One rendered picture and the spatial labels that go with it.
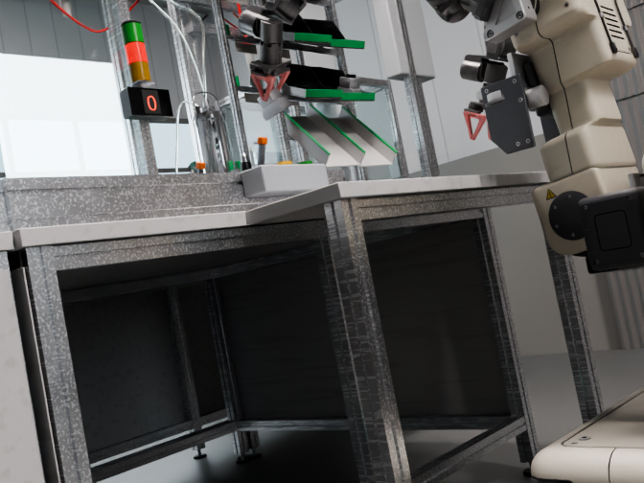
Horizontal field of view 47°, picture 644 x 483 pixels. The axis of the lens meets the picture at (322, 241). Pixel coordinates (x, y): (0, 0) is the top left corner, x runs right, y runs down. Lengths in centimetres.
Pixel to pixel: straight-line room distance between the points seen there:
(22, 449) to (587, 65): 128
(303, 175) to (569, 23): 65
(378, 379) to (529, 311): 341
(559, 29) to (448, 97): 334
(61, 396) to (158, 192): 46
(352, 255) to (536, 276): 337
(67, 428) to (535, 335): 377
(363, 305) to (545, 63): 69
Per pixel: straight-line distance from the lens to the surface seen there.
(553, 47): 171
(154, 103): 192
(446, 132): 497
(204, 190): 158
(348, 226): 137
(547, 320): 469
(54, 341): 128
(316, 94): 208
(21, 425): 126
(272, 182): 162
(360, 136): 230
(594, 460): 152
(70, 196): 141
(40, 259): 129
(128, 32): 197
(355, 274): 136
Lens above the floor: 69
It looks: 3 degrees up
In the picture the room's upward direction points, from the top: 11 degrees counter-clockwise
